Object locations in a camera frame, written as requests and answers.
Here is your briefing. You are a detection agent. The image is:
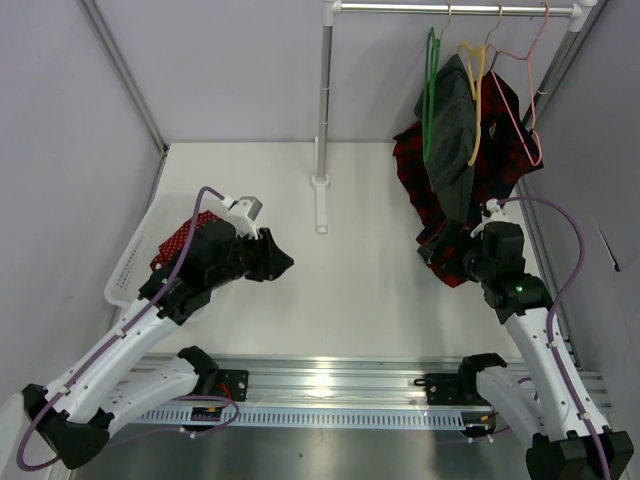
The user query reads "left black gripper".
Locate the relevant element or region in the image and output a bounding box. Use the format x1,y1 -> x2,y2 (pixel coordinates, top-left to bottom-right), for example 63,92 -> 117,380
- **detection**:
208,226 -> 293,290

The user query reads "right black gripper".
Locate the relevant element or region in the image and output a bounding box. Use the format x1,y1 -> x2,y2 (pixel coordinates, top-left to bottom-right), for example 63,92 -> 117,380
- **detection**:
417,219 -> 495,284

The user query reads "red polka dot skirt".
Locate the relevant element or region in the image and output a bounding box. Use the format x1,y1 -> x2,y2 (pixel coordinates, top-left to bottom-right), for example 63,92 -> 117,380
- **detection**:
150,210 -> 218,271

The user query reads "green velvet hanger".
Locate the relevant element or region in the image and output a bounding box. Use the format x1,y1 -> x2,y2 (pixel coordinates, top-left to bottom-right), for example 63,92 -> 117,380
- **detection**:
422,28 -> 440,165

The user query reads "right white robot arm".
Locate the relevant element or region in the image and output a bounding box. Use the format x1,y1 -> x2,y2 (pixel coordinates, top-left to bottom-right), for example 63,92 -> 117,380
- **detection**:
418,221 -> 634,479

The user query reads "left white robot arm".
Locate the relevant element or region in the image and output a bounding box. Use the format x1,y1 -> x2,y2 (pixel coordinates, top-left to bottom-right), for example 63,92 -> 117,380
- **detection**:
22,219 -> 294,470

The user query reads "yellow hanger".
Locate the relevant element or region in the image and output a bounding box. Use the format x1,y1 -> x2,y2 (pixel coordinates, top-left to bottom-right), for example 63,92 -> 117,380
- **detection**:
457,41 -> 486,167

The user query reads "pink hanger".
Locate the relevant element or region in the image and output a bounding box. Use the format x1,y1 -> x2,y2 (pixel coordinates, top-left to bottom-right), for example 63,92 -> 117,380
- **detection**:
485,2 -> 551,168

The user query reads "grey dotted garment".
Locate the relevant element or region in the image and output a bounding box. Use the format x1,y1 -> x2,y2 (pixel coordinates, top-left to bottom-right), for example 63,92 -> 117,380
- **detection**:
414,54 -> 477,238

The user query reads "white plastic basket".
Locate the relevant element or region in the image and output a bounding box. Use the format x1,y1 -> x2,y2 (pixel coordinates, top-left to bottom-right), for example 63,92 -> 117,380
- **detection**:
104,192 -> 240,325

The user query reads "red black plaid shirt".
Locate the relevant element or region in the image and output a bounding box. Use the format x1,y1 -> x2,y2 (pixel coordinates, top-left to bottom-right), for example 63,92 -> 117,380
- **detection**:
392,69 -> 544,289

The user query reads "silver clothes rack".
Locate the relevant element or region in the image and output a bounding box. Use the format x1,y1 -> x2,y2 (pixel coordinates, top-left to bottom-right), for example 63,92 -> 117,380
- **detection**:
311,1 -> 598,234

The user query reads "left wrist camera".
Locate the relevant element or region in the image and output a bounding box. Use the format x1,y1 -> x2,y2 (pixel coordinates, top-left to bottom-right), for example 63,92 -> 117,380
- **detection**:
223,196 -> 263,240

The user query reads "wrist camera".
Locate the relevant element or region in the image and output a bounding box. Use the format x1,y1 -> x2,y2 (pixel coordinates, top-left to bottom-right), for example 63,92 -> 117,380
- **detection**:
470,198 -> 509,238
223,196 -> 263,240

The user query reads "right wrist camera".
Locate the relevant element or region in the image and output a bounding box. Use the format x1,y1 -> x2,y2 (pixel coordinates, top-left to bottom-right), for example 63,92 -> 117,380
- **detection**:
470,198 -> 509,238

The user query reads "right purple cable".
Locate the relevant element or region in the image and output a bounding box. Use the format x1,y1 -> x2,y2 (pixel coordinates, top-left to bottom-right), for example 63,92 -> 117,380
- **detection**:
494,194 -> 614,480

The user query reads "aluminium mounting rail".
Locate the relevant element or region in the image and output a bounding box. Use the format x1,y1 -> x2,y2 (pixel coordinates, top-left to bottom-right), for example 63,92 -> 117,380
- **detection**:
69,352 -> 614,414

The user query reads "perforated cable duct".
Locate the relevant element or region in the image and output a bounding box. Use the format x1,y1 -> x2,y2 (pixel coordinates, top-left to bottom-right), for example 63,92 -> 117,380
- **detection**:
134,405 -> 495,431

